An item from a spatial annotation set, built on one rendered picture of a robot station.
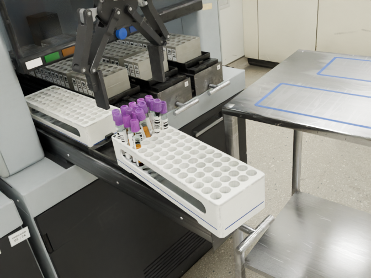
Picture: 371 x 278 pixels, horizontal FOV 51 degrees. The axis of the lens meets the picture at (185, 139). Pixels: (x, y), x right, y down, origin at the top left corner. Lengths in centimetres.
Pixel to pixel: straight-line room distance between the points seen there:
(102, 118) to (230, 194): 40
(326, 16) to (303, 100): 213
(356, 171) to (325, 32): 127
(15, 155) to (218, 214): 58
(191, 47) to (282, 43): 206
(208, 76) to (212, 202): 73
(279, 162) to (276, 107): 128
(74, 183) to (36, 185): 10
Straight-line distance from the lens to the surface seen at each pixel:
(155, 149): 68
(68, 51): 97
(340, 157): 225
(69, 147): 90
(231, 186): 58
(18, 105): 96
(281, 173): 209
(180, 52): 123
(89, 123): 85
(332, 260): 129
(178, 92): 113
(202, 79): 120
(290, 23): 319
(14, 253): 99
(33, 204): 95
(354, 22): 298
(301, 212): 143
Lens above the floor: 123
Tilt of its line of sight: 30 degrees down
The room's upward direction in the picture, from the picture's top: 8 degrees counter-clockwise
